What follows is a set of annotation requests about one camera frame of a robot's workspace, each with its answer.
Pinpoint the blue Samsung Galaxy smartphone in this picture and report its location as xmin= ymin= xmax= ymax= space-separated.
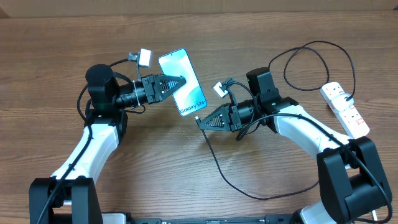
xmin=158 ymin=48 xmax=208 ymax=117

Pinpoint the black USB charging cable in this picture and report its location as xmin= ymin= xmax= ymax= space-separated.
xmin=195 ymin=40 xmax=357 ymax=200

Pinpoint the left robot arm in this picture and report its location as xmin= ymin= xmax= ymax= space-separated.
xmin=29 ymin=64 xmax=187 ymax=223

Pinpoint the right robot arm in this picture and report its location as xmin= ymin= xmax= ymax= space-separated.
xmin=196 ymin=67 xmax=392 ymax=223

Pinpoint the white charger plug adapter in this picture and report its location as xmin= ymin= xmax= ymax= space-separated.
xmin=330 ymin=93 xmax=354 ymax=113

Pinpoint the white power strip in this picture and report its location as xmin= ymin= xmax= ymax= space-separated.
xmin=320 ymin=82 xmax=370 ymax=139

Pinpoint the cardboard board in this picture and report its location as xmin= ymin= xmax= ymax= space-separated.
xmin=1 ymin=0 xmax=397 ymax=18

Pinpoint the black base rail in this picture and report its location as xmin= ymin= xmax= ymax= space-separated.
xmin=102 ymin=213 xmax=299 ymax=224

